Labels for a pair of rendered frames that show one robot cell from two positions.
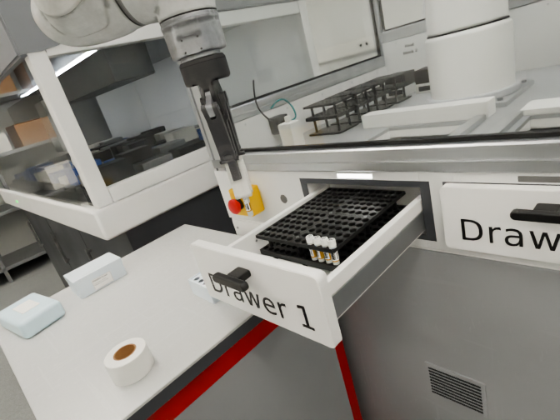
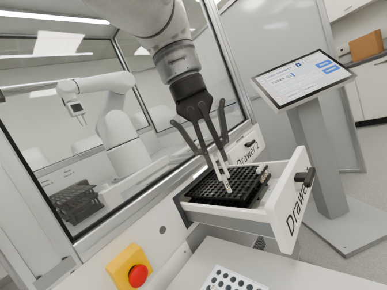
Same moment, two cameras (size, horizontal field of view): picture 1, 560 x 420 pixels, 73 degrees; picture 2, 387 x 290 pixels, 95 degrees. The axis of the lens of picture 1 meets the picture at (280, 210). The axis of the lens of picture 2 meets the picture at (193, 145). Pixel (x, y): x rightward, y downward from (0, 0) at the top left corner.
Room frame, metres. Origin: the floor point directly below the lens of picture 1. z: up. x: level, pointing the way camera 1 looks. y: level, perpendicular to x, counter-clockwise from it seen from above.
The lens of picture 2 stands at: (0.72, 0.44, 1.14)
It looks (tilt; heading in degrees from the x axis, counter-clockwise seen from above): 10 degrees down; 266
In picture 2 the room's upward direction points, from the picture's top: 23 degrees counter-clockwise
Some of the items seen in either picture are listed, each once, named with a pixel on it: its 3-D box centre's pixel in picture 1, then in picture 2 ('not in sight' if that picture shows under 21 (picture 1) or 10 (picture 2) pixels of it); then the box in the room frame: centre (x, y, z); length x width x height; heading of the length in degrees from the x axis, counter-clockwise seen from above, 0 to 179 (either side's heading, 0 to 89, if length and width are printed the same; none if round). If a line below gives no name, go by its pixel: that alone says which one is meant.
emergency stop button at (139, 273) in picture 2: (236, 206); (137, 274); (0.91, 0.10, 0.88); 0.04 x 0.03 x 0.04; 40
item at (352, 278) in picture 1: (337, 228); (226, 190); (0.64, -0.09, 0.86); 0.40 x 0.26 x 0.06; 130
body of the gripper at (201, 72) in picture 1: (210, 87); (192, 99); (0.66, 0.05, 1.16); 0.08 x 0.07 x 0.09; 174
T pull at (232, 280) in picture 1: (236, 277); (303, 176); (0.49, 0.09, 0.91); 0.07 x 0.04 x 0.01; 40
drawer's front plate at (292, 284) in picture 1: (255, 285); (295, 189); (0.51, 0.07, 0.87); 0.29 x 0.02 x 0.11; 40
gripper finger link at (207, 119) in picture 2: (222, 129); (210, 125); (0.64, 0.06, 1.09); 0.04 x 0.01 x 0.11; 84
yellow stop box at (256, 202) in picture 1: (245, 200); (130, 269); (0.93, 0.08, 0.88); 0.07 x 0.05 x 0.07; 40
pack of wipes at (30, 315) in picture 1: (30, 313); not in sight; (0.83, 0.64, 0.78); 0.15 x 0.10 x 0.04; 50
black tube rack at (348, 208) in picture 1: (334, 228); (227, 189); (0.64, -0.09, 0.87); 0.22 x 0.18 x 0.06; 130
